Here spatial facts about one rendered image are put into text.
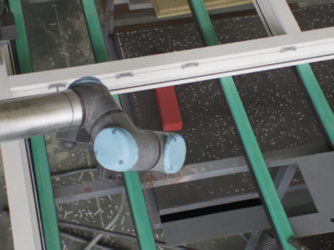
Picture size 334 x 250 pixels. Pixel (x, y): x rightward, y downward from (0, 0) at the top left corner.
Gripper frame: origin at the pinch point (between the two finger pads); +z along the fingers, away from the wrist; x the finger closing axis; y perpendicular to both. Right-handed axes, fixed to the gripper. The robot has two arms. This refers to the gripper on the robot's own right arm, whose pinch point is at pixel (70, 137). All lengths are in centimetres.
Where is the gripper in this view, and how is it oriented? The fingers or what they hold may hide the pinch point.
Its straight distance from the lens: 162.5
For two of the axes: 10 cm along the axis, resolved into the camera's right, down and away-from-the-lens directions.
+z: -8.0, -1.0, 6.0
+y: 2.9, -9.3, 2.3
